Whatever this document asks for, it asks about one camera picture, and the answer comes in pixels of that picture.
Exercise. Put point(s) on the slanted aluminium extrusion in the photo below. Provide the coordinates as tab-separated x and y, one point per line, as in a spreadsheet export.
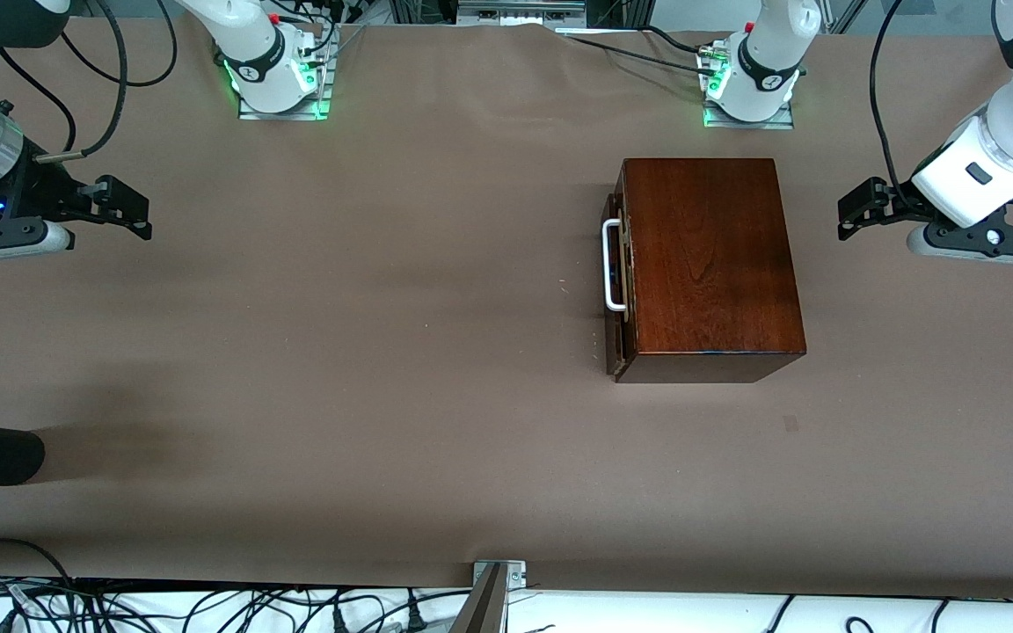
848	16

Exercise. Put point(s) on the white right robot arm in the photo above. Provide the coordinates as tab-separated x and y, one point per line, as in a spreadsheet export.
260	53

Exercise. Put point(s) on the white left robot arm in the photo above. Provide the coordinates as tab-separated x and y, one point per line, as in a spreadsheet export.
766	61

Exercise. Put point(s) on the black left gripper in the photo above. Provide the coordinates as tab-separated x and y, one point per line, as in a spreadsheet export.
897	202

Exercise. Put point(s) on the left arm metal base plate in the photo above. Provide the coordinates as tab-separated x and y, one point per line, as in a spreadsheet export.
748	123

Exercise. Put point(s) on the grey equipment box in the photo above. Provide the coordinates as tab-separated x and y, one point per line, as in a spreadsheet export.
520	10

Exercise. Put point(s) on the dark brown wooden cabinet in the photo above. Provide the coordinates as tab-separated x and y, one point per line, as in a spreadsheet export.
709	264

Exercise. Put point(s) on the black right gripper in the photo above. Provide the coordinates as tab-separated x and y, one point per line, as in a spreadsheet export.
37	188

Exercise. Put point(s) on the black power plug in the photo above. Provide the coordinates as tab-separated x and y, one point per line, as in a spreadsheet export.
339	620
416	620

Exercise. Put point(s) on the silver mounting bracket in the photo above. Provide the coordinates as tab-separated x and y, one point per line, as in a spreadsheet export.
515	571

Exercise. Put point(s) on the dark slanted mount beam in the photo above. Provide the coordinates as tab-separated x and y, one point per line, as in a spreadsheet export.
480	611

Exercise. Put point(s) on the brown table cover sheet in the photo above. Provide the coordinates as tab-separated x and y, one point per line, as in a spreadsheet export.
383	352

